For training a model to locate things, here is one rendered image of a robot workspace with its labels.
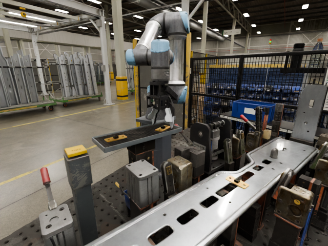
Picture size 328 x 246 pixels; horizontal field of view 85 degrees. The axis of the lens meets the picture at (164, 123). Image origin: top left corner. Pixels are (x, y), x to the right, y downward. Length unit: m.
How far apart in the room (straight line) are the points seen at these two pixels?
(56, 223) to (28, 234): 0.58
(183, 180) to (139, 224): 0.23
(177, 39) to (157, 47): 0.43
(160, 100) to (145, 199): 0.37
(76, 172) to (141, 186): 0.23
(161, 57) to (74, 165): 0.49
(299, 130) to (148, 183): 1.07
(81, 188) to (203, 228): 0.43
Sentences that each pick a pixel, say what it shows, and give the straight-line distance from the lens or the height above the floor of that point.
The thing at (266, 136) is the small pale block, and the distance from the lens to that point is 1.27.
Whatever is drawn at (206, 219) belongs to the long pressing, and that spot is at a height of 1.00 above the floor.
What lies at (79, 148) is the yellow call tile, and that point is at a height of 1.16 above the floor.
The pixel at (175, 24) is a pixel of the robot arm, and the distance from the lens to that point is 1.17.
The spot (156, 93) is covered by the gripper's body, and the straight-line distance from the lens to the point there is 0.76.
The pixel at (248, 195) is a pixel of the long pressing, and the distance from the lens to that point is 0.74.
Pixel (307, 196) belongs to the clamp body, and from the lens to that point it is 0.75.
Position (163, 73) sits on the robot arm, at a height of 1.41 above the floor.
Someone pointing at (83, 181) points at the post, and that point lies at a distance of 0.72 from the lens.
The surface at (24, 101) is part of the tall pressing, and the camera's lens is 7.66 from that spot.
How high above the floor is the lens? 1.43
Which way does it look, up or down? 17 degrees down
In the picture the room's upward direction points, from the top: straight up
